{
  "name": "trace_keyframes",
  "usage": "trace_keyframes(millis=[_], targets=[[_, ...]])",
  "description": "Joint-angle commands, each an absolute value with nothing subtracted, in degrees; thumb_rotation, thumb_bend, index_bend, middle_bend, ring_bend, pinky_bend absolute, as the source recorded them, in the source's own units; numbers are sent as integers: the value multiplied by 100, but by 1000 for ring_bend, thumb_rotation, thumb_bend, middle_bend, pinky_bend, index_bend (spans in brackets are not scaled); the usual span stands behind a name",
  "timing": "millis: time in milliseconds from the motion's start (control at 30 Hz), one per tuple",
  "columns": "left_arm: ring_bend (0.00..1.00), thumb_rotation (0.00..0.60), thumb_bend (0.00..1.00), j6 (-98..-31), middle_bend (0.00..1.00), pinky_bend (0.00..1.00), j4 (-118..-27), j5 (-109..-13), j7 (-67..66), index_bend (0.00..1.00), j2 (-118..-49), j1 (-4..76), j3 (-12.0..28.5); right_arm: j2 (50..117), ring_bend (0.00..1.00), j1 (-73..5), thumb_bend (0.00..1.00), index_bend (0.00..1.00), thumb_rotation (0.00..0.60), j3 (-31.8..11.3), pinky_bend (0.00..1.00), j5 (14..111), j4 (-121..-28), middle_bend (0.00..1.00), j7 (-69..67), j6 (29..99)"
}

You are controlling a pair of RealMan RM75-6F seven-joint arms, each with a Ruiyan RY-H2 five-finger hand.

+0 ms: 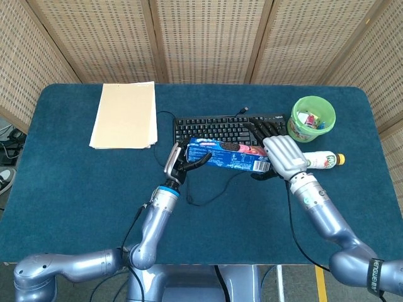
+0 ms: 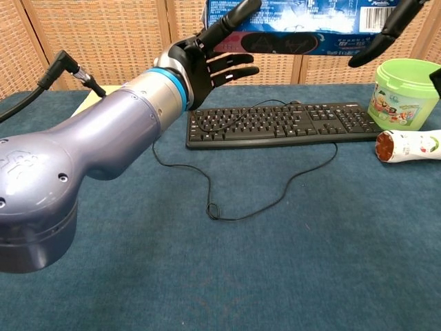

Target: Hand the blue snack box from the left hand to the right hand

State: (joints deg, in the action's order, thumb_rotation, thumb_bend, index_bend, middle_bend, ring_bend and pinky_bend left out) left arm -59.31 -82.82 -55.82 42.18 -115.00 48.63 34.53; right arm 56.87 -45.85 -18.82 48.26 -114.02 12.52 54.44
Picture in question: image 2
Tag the black computer keyboard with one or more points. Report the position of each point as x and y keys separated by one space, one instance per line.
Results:
x=275 y=125

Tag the cream paper folder stack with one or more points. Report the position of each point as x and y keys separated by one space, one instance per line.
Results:
x=84 y=103

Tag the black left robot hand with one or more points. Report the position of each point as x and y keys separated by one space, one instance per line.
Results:
x=200 y=69

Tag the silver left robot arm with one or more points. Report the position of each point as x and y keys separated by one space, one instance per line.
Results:
x=76 y=155

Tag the woven wooden folding screen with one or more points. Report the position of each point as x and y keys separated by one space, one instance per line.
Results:
x=113 y=38

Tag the blue table cloth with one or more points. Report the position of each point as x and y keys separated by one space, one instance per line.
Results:
x=241 y=248

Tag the white printed snack tube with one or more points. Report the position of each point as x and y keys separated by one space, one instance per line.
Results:
x=410 y=146

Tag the blue cookie box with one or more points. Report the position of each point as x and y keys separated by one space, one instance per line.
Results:
x=293 y=27

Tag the green plastic bucket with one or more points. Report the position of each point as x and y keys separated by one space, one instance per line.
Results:
x=403 y=100

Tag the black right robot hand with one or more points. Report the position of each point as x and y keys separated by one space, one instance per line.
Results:
x=389 y=34

